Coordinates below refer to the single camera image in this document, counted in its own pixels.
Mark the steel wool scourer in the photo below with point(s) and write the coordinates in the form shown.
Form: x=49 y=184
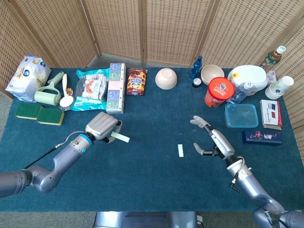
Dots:
x=65 y=109

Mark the small black jar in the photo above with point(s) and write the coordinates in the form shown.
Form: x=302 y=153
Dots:
x=197 y=83

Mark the green lint roller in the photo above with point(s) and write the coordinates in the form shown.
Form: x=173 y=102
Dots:
x=46 y=96

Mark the clear container teal lid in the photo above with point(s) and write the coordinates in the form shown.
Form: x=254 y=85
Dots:
x=241 y=116

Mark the upright beige bowl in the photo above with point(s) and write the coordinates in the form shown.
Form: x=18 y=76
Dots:
x=211 y=72

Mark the white food bag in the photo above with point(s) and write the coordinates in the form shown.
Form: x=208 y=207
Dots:
x=26 y=78

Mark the small lilac container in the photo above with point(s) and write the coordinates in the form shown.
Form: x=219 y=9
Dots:
x=272 y=77

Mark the white plastic spoon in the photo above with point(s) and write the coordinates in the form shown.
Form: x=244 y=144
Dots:
x=66 y=101

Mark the small orange wrapped candy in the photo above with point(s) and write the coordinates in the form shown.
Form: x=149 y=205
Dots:
x=69 y=90

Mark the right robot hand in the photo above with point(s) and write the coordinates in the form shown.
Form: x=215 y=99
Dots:
x=222 y=143

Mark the blue spray bottle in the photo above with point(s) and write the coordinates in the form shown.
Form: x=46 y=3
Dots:
x=196 y=69

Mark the red snack packet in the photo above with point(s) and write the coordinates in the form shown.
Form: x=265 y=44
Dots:
x=136 y=82

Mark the teal snack bag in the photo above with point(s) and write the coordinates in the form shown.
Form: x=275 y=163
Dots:
x=91 y=88

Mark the dark blue long box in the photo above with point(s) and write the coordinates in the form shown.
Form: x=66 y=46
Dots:
x=261 y=137

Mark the upturned beige bowl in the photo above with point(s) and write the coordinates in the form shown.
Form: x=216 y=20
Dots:
x=166 y=78

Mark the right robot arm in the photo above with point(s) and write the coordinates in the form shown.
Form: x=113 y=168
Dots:
x=249 y=183

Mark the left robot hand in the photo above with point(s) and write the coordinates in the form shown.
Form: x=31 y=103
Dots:
x=101 y=126

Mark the wooden rattan folding screen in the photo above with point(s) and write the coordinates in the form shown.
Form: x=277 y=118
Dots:
x=118 y=26

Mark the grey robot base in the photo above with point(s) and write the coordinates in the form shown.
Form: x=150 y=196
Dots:
x=142 y=221

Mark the green tea bottle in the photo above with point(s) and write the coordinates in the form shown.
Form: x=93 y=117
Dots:
x=273 y=58

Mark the orange instant noodle cup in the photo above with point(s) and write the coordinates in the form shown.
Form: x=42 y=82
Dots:
x=218 y=92

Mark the teal table cloth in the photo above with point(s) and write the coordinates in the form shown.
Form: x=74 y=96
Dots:
x=147 y=180

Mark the stack of paper cups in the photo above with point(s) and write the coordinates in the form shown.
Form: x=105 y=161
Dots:
x=279 y=88

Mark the pastel tissue box pack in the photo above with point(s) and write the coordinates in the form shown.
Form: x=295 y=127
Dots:
x=116 y=90

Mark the white lidded appliance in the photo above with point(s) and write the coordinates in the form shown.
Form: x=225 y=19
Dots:
x=249 y=74

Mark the red white card box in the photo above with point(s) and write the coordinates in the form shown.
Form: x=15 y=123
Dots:
x=270 y=114

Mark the clear water bottle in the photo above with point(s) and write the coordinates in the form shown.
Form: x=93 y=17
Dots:
x=240 y=93

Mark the green yellow sponge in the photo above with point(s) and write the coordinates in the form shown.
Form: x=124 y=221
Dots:
x=27 y=110
x=50 y=116

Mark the green sticky note pad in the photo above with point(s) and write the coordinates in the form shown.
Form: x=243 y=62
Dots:
x=121 y=137

